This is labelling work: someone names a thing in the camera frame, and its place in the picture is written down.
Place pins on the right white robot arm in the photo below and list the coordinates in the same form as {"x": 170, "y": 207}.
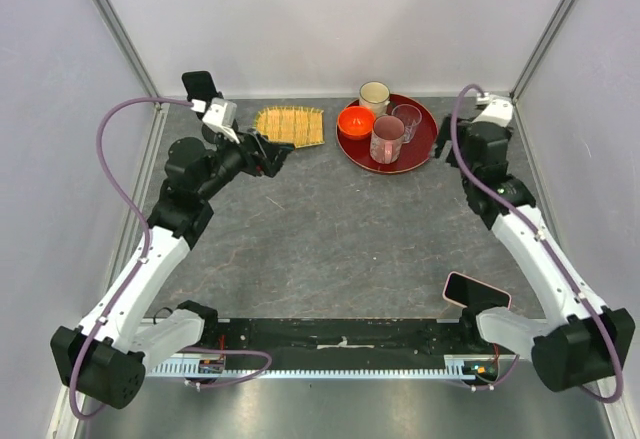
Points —
{"x": 581, "y": 340}

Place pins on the orange bowl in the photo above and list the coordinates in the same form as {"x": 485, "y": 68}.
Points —
{"x": 356, "y": 122}

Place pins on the black round-base phone stand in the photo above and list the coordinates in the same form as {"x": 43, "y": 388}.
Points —
{"x": 213, "y": 117}

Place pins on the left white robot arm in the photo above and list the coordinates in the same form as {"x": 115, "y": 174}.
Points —
{"x": 107, "y": 356}

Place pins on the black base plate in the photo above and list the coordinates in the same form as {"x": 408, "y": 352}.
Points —
{"x": 348, "y": 344}

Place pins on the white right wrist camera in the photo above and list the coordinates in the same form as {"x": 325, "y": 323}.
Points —
{"x": 494, "y": 109}

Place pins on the black smartphone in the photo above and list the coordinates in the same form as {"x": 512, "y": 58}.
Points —
{"x": 199, "y": 85}

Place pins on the pink patterned mug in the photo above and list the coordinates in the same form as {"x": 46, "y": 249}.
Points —
{"x": 387, "y": 138}

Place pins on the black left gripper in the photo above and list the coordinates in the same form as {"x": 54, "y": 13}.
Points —
{"x": 254, "y": 163}

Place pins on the yellow woven bamboo mat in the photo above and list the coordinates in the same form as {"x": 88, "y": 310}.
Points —
{"x": 300, "y": 125}

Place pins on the red oval lacquer tray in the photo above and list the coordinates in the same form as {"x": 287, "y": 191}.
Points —
{"x": 412, "y": 155}

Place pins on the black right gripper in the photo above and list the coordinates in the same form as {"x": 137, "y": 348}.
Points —
{"x": 444, "y": 135}

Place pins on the pink-cased smartphone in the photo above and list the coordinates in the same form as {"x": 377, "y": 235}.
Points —
{"x": 464, "y": 291}

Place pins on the clear drinking glass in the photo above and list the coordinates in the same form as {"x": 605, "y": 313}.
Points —
{"x": 411, "y": 118}

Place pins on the slotted cable duct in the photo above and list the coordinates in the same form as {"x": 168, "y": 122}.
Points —
{"x": 193, "y": 368}

